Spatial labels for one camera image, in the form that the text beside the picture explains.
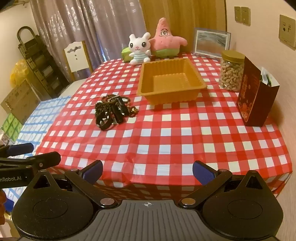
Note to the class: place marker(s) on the stack of green boxes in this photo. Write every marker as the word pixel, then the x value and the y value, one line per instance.
pixel 11 126

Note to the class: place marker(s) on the pink starfish plush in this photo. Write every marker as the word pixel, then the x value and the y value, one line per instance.
pixel 164 39

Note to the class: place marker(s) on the white bunny plush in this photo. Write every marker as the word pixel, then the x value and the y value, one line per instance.
pixel 138 46

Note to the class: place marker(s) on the purple curtain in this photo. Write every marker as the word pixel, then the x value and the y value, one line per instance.
pixel 92 23

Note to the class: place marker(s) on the blue checkered cloth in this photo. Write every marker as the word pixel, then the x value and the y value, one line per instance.
pixel 44 115

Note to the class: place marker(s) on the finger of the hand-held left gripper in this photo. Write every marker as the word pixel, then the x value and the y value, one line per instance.
pixel 46 160
pixel 20 148

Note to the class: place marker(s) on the red checkered tablecloth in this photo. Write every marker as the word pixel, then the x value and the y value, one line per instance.
pixel 161 139

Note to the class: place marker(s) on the jar of nuts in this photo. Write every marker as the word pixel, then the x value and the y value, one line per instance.
pixel 231 74

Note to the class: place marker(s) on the silver picture frame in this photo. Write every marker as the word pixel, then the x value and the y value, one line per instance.
pixel 211 42

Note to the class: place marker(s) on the beige wall switch panel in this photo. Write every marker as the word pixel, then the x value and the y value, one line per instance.
pixel 288 30

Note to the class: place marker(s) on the white green packet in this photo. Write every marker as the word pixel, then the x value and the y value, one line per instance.
pixel 267 76

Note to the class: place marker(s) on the yellow plastic tray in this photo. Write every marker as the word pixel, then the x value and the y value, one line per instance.
pixel 171 81

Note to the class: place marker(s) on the cardboard box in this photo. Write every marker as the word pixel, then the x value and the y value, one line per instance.
pixel 20 99

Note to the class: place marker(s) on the black folding rack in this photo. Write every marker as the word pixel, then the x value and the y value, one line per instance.
pixel 39 58

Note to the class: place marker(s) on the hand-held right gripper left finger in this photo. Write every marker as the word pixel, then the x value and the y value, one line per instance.
pixel 93 171

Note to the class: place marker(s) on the green tissue pack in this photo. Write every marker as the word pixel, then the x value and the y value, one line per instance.
pixel 126 54

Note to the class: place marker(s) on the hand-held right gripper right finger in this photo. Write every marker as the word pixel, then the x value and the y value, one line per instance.
pixel 203 173

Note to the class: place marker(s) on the white wooden chair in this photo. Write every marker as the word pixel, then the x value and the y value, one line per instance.
pixel 76 58

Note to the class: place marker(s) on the brown curtain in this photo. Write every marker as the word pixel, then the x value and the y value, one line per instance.
pixel 185 16

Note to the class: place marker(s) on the dark red paper bag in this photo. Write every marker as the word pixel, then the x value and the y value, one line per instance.
pixel 252 97

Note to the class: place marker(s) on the yellow plastic bag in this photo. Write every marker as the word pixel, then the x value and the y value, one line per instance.
pixel 19 71

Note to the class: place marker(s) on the beige wall socket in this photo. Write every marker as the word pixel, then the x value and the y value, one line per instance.
pixel 245 15
pixel 237 14

